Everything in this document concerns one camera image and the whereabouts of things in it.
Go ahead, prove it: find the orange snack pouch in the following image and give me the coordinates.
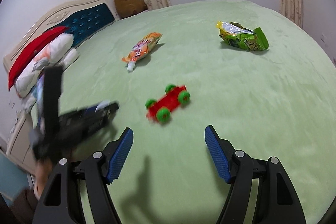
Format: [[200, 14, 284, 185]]
[[121, 32, 162, 72]]

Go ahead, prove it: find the green yellow snack bag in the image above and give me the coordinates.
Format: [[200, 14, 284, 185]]
[[216, 21, 269, 52]]

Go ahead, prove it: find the person's left hand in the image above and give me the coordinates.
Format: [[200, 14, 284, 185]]
[[34, 159, 54, 200]]

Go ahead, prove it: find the folded white floral quilt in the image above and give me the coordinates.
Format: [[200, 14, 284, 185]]
[[22, 48, 79, 113]]

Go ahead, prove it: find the white bedside cabinet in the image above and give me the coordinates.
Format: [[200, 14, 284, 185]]
[[6, 112, 37, 175]]

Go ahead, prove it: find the red green toy car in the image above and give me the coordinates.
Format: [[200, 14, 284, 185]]
[[145, 84, 191, 123]]

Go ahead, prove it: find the white floral pillow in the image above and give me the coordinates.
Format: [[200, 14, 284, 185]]
[[15, 33, 74, 98]]

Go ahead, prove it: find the red pillow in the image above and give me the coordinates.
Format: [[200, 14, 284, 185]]
[[8, 26, 69, 90]]

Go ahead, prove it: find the cream and blue headboard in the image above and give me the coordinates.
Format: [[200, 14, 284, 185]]
[[3, 0, 117, 72]]

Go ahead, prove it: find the brown teddy bear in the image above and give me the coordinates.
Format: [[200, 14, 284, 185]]
[[114, 0, 148, 19]]

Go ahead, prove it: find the light green bed blanket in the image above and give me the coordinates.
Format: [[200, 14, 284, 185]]
[[60, 1, 335, 223]]

